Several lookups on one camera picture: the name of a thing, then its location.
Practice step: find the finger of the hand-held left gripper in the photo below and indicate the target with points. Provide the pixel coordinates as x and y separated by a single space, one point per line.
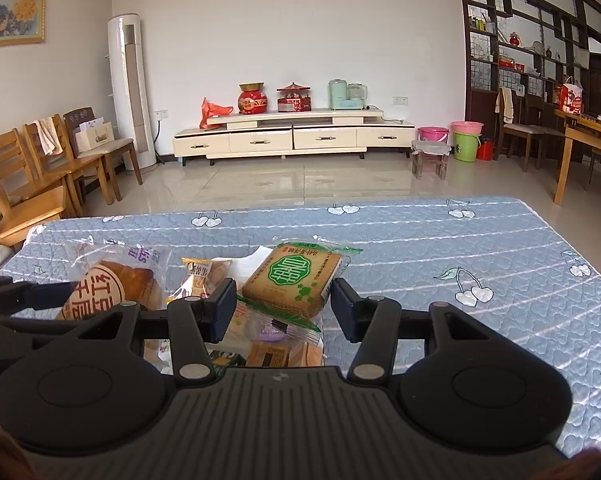
30 296

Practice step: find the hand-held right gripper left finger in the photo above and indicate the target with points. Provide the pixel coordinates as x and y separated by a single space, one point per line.
223 310

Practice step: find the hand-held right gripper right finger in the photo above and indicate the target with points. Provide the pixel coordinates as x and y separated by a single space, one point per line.
345 310

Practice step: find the green white biscuit packet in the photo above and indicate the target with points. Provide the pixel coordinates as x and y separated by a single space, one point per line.
225 359

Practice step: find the clear packet of orange cakes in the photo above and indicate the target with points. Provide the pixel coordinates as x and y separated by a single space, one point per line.
300 345

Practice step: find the green label cake packet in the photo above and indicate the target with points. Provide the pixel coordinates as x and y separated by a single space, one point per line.
290 275

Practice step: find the purple bread packet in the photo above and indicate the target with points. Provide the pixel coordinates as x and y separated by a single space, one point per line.
115 280

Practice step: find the person's right forearm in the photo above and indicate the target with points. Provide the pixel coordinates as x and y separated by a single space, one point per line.
580 467

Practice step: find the yellow edged bread packet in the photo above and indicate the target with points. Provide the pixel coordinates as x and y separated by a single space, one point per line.
203 280

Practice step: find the light wooden chair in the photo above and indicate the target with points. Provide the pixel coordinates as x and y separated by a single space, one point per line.
10 160
88 170
20 215

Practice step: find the blue quilted cherry blanket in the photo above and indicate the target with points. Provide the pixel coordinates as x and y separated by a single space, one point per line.
430 260

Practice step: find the white towel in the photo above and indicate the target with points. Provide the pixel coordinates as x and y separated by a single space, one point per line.
48 137

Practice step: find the dark wooden chair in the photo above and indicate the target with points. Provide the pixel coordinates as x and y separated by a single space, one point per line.
115 155

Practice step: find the white paper gift bag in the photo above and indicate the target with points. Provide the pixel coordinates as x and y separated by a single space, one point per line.
95 135

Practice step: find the small wooden stool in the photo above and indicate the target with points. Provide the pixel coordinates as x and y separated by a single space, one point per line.
430 152

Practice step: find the cream TV cabinet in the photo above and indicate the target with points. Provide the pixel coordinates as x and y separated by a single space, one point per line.
290 135

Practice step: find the red plastic bag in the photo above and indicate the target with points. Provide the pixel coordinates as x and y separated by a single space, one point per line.
215 115

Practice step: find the magenta basin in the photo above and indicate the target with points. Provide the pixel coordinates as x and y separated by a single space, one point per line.
433 135

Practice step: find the green bucket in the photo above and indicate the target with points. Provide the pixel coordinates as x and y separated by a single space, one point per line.
466 147

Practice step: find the red gold pot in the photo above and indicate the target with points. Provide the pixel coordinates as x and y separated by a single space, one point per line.
253 100

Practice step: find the red bucket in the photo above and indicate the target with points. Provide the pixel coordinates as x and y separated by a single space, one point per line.
486 150

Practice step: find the mint green kitchen appliance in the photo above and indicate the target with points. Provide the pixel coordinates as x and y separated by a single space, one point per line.
343 95

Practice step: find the red pavilion gift box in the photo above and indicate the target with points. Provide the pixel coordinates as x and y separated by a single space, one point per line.
294 100

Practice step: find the pink basin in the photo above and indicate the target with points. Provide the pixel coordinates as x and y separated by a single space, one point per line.
466 127

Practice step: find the white floor air conditioner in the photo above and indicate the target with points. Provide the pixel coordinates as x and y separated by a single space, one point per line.
130 90

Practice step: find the dark dining chair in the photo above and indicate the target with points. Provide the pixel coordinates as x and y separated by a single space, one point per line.
530 132

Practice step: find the cream cloth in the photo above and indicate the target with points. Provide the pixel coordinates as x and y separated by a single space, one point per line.
505 105

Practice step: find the wooden dining table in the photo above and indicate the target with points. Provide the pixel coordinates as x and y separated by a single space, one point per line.
580 132

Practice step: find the red gift bag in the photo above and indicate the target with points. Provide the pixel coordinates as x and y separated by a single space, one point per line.
571 97

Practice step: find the dark wooden display shelf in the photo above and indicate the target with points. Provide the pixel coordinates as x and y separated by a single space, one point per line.
530 25

